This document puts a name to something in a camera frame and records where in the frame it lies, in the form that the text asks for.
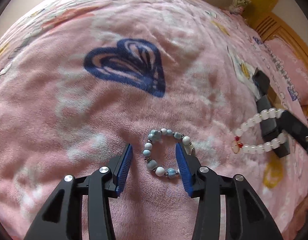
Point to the pink printed bed blanket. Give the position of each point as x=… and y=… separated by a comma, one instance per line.
x=79, y=79

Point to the pink pillow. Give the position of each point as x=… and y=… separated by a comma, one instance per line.
x=291, y=68

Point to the wooden headboard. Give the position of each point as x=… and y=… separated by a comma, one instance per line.
x=269, y=25

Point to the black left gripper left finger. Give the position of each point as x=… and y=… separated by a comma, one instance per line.
x=105, y=183

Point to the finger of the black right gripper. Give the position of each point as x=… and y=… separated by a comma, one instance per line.
x=294, y=127

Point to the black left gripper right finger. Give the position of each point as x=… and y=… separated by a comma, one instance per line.
x=201, y=182

